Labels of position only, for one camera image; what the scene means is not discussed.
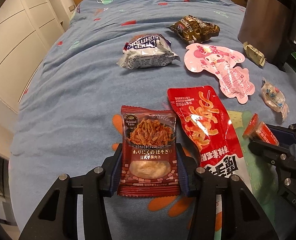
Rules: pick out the black cylindrical bin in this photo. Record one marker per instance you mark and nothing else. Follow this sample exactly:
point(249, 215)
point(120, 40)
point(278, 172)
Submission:
point(270, 26)

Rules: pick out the blue patterned bed cover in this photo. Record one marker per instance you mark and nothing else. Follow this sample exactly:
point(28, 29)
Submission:
point(69, 120)

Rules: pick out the cream wardrobe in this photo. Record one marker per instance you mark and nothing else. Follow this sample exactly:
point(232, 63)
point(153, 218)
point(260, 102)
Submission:
point(28, 29)

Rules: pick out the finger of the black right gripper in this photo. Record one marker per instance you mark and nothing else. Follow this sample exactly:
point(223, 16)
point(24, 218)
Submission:
point(280, 157)
point(286, 136)

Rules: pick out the olive green candy packet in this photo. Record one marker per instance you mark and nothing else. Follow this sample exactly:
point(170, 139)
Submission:
point(254, 54)

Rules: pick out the small red candy packet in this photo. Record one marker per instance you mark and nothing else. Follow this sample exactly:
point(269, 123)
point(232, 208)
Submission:
point(257, 129)

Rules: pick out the brown chocolate snack bag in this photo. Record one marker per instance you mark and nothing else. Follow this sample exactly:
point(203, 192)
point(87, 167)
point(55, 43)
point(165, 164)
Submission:
point(193, 30)

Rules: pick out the pink cartoon shaped packet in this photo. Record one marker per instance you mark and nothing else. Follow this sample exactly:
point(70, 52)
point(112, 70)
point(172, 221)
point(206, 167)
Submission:
point(234, 81)

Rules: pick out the dark red noodle snack packet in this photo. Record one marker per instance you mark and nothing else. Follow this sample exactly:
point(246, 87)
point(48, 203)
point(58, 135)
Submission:
point(149, 166)

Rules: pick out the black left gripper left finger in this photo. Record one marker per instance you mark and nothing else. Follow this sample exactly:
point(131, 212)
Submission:
point(55, 217)

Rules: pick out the white blue wafer packet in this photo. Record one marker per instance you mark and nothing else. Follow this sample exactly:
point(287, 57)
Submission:
point(147, 50)

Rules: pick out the clear pink bunny candy packet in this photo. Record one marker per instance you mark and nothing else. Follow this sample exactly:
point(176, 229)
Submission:
point(274, 98)

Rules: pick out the large red snack bag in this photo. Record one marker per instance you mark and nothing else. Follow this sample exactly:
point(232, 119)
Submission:
point(206, 122)

